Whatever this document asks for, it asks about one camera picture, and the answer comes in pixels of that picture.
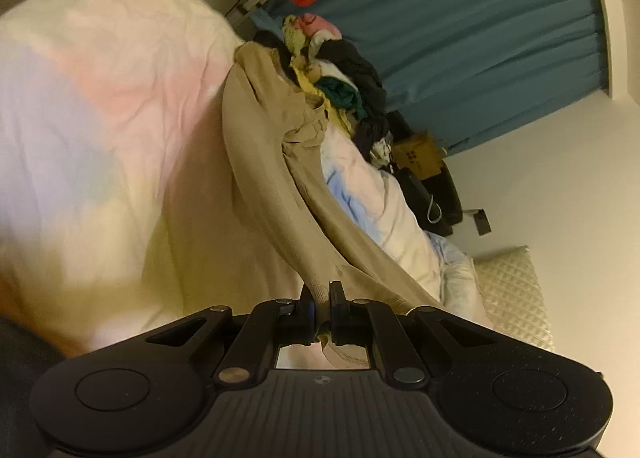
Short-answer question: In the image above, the black wall socket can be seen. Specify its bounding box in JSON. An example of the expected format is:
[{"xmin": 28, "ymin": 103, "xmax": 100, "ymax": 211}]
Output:
[{"xmin": 463, "ymin": 209, "xmax": 492, "ymax": 236}]

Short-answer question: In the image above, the quilted beige headboard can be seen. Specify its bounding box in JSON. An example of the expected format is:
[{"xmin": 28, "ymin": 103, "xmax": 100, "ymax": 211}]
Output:
[{"xmin": 474, "ymin": 246, "xmax": 554, "ymax": 352}]

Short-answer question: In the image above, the pile of mixed clothes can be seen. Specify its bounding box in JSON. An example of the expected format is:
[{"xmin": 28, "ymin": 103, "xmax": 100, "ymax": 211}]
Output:
[{"xmin": 254, "ymin": 13, "xmax": 392, "ymax": 169}]

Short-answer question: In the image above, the blue curtain right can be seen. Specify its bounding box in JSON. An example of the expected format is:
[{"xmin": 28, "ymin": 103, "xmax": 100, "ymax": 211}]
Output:
[{"xmin": 249, "ymin": 0, "xmax": 611, "ymax": 157}]

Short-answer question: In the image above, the tan t-shirt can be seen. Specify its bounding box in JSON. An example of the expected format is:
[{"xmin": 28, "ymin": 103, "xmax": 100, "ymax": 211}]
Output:
[{"xmin": 221, "ymin": 42, "xmax": 440, "ymax": 324}]

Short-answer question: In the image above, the brown paper bag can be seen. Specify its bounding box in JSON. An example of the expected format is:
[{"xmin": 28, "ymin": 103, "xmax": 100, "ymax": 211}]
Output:
[{"xmin": 392, "ymin": 131, "xmax": 445, "ymax": 180}]

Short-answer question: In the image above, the black armchair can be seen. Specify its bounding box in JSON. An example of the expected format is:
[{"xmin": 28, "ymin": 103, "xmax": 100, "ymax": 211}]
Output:
[{"xmin": 386, "ymin": 112, "xmax": 462, "ymax": 237}]

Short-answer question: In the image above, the pastel tie-dye duvet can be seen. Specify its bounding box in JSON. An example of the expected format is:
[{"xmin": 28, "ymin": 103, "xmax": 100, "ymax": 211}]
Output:
[{"xmin": 1, "ymin": 0, "xmax": 489, "ymax": 356}]

